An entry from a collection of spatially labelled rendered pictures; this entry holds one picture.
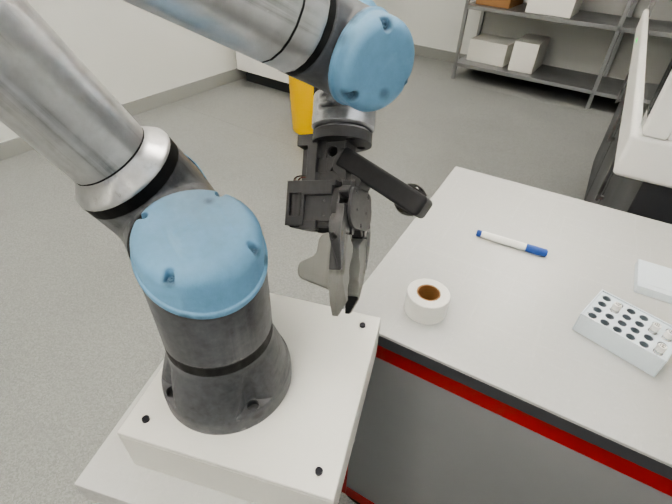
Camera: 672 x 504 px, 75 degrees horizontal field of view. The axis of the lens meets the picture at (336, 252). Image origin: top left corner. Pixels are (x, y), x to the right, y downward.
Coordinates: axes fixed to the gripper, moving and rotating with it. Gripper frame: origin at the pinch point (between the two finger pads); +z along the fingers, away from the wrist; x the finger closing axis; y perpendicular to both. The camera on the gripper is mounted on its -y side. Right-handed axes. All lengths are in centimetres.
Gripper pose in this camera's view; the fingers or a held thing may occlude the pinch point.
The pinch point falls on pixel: (348, 303)
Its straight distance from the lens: 50.7
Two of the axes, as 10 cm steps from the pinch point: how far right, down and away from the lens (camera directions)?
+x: -3.9, -0.5, -9.2
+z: -0.6, 10.0, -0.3
